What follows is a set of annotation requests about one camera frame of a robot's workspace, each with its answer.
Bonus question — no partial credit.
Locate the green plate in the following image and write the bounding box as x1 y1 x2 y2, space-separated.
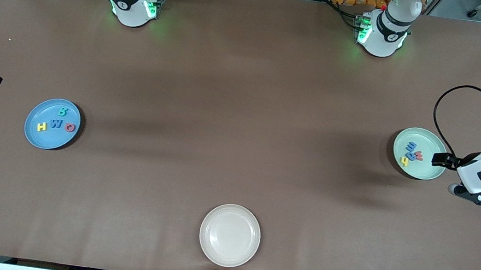
389 124 452 183

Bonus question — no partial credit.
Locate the blue plate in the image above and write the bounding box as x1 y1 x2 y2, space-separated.
22 95 84 154

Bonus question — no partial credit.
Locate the beige plate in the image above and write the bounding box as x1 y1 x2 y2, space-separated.
195 200 265 270

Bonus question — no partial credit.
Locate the brown table mat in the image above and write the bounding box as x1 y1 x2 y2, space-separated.
0 0 481 270

